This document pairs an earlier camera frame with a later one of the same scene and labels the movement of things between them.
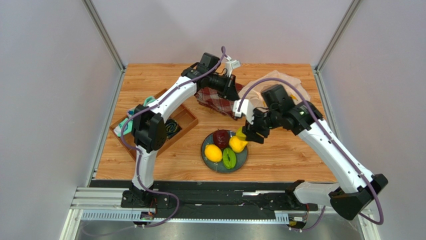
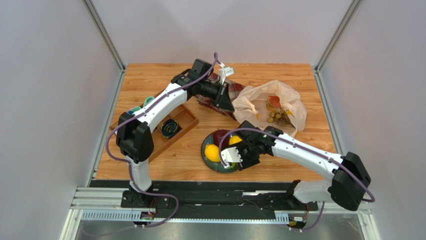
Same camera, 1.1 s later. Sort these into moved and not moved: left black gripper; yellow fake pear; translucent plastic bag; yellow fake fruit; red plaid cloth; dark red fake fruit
Moved: translucent plastic bag; left black gripper
Not moved: red plaid cloth; yellow fake pear; dark red fake fruit; yellow fake fruit
